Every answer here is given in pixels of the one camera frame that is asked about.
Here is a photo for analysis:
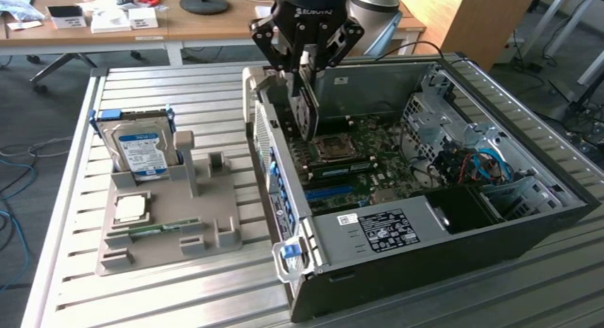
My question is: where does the silver CPU chip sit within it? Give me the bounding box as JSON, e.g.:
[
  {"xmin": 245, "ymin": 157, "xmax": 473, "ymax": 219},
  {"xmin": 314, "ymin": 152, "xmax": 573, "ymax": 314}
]
[{"xmin": 114, "ymin": 196, "xmax": 151, "ymax": 223}]

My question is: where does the red orange wire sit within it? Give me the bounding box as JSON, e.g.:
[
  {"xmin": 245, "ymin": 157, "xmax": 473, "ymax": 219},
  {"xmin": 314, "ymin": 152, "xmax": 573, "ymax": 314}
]
[{"xmin": 460, "ymin": 153, "xmax": 479, "ymax": 180}]

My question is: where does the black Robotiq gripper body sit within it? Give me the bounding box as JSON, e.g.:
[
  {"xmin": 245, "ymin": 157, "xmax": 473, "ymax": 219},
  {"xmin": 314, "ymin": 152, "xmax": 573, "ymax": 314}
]
[{"xmin": 271, "ymin": 0, "xmax": 350, "ymax": 43}]

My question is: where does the stack of white papers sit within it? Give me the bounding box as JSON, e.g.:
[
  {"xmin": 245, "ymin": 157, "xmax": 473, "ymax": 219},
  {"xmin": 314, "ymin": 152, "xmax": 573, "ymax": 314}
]
[{"xmin": 254, "ymin": 4, "xmax": 278, "ymax": 23}]

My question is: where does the grey power supply unit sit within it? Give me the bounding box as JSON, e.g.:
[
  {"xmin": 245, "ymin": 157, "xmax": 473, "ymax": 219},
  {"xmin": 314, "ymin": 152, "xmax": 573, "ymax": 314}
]
[{"xmin": 301, "ymin": 195, "xmax": 454, "ymax": 269}]

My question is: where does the hard disk in blue caddy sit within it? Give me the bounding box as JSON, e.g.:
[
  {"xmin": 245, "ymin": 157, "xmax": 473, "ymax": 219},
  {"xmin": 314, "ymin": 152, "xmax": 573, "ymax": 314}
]
[{"xmin": 88, "ymin": 107, "xmax": 183, "ymax": 182}]

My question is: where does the wide white cardboard box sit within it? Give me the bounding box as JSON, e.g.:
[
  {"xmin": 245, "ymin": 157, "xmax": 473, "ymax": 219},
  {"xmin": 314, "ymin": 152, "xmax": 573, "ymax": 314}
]
[{"xmin": 90, "ymin": 8, "xmax": 134, "ymax": 35}]

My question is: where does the white box with black top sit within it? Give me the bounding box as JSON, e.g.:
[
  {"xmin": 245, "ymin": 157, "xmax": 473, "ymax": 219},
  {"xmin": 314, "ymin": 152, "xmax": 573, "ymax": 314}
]
[{"xmin": 46, "ymin": 5, "xmax": 88, "ymax": 30}]

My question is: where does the Nvidia graphics card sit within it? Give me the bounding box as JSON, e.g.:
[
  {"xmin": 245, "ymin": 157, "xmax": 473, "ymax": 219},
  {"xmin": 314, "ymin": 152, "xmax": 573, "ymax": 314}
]
[{"xmin": 257, "ymin": 50, "xmax": 326, "ymax": 144}]

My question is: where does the clear plastic bag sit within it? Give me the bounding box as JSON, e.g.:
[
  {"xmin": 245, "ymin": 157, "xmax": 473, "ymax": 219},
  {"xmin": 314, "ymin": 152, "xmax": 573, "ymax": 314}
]
[{"xmin": 0, "ymin": 0, "xmax": 47, "ymax": 23}]

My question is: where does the black round lamp base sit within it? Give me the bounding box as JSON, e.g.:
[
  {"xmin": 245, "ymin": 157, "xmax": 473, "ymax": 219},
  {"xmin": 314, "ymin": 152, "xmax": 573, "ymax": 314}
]
[{"xmin": 178, "ymin": 0, "xmax": 233, "ymax": 15}]

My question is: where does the grey metal desk frame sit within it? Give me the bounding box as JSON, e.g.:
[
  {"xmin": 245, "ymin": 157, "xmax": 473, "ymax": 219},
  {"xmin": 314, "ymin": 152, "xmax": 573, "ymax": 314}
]
[{"xmin": 516, "ymin": 0, "xmax": 604, "ymax": 86}]

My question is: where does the white paper card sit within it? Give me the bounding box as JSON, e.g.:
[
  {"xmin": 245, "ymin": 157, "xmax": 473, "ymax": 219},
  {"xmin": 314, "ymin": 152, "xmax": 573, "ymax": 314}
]
[{"xmin": 7, "ymin": 20, "xmax": 43, "ymax": 31}]

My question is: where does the small white cardboard box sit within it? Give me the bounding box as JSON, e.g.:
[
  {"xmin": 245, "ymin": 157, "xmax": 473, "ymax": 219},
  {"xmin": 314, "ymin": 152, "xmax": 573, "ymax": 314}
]
[{"xmin": 127, "ymin": 7, "xmax": 159, "ymax": 30}]

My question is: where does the white floor cable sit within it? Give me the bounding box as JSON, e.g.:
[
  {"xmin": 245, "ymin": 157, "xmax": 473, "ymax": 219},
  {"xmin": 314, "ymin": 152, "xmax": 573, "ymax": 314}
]
[{"xmin": 0, "ymin": 135, "xmax": 72, "ymax": 159}]

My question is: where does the blue SATA wire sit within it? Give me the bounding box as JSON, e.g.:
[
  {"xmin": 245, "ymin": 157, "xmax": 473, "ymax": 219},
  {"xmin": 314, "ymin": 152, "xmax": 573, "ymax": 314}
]
[{"xmin": 476, "ymin": 149, "xmax": 516, "ymax": 184}]

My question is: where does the blue floor cable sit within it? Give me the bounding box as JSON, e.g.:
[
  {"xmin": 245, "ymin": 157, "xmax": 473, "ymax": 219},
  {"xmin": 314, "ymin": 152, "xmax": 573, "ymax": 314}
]
[{"xmin": 0, "ymin": 158, "xmax": 38, "ymax": 293}]

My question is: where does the silver metal disk bay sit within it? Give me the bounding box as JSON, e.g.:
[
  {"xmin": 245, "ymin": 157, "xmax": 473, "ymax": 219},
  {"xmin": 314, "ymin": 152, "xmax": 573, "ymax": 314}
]
[{"xmin": 480, "ymin": 175, "xmax": 565, "ymax": 221}]

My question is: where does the dark green RAM stick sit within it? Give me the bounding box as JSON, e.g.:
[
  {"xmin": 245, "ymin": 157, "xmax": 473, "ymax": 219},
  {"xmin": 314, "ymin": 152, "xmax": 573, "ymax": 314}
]
[{"xmin": 310, "ymin": 161, "xmax": 378, "ymax": 179}]

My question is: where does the green motherboard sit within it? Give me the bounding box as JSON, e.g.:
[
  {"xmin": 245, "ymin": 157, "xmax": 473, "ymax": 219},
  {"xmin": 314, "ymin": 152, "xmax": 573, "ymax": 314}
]
[{"xmin": 287, "ymin": 115, "xmax": 426, "ymax": 216}]

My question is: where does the black open PC case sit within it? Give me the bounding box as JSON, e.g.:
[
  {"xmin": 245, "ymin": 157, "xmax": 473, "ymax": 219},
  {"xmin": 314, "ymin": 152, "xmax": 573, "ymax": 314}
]
[{"xmin": 243, "ymin": 52, "xmax": 604, "ymax": 324}]

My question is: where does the metal CPU socket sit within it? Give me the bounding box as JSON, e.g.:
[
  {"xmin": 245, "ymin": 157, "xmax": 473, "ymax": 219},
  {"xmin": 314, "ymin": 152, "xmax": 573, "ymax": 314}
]
[{"xmin": 309, "ymin": 134, "xmax": 358, "ymax": 163}]

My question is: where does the blue expansion slot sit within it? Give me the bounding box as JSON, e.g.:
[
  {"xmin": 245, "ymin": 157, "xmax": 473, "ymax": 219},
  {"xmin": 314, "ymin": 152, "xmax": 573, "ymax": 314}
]
[{"xmin": 305, "ymin": 184, "xmax": 354, "ymax": 201}]

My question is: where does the wooden cabinet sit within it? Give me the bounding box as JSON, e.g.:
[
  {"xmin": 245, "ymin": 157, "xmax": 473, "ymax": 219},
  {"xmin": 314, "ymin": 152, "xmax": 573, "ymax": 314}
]
[{"xmin": 398, "ymin": 0, "xmax": 541, "ymax": 71}]

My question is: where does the grey plastic parts rack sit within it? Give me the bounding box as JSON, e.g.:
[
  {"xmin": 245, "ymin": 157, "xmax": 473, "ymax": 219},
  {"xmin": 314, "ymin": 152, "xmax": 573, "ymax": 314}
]
[{"xmin": 95, "ymin": 129, "xmax": 245, "ymax": 278}]

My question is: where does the black cable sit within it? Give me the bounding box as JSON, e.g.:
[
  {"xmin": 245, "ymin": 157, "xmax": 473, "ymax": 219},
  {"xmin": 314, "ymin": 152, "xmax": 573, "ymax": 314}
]
[{"xmin": 374, "ymin": 40, "xmax": 457, "ymax": 66}]

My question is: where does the light wooden office desk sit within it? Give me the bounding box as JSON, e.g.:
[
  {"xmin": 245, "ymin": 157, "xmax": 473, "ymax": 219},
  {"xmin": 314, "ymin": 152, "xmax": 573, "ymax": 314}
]
[{"xmin": 0, "ymin": 0, "xmax": 429, "ymax": 94}]

